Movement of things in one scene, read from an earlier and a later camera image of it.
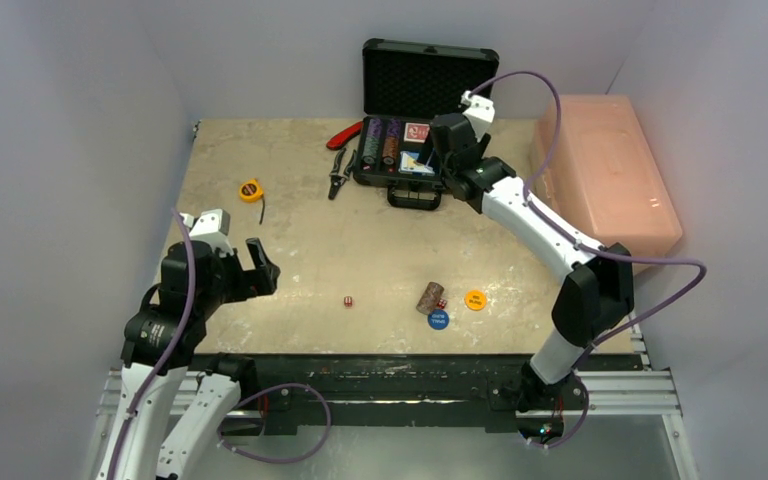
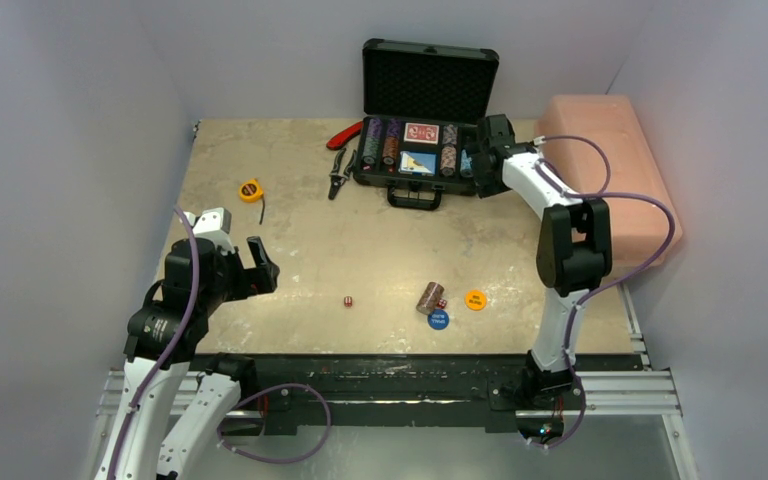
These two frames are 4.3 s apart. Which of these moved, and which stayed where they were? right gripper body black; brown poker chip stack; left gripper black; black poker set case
Moved: right gripper body black
Stayed: brown poker chip stack; black poker set case; left gripper black
